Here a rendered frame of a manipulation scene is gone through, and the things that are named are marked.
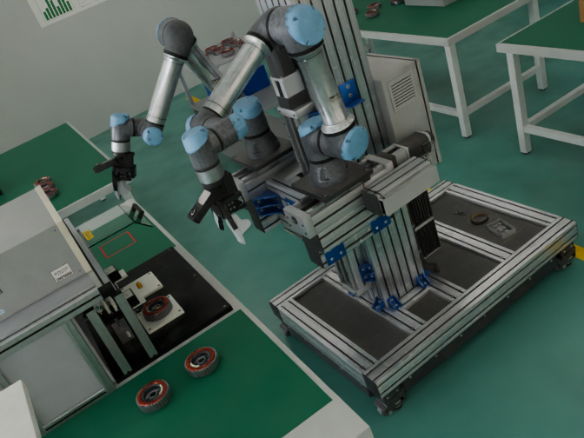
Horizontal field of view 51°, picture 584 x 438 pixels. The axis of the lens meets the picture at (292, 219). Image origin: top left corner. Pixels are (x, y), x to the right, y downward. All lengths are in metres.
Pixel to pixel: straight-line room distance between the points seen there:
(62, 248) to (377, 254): 1.30
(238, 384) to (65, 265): 0.68
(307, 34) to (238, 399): 1.10
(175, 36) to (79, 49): 5.12
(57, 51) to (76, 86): 0.42
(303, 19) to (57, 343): 1.25
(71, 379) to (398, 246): 1.44
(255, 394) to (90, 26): 6.07
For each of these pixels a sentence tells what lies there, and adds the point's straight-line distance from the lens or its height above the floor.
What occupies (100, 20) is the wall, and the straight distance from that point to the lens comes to 7.57.
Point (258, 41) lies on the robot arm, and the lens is 1.96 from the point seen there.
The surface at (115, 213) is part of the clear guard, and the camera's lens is 2.62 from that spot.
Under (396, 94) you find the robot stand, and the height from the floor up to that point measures 1.15.
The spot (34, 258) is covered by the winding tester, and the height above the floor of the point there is 1.25.
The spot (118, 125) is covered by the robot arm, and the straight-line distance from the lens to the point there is 2.58.
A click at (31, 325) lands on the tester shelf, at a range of 2.07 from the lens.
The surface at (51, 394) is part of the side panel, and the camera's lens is 2.21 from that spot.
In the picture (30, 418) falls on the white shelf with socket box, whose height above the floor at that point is 1.20.
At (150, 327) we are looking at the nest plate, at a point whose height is 0.78.
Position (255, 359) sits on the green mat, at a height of 0.75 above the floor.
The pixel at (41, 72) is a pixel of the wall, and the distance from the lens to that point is 7.48.
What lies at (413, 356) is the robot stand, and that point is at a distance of 2.63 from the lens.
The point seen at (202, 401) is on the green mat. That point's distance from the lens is 2.01.
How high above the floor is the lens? 2.06
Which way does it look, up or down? 29 degrees down
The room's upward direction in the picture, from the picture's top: 21 degrees counter-clockwise
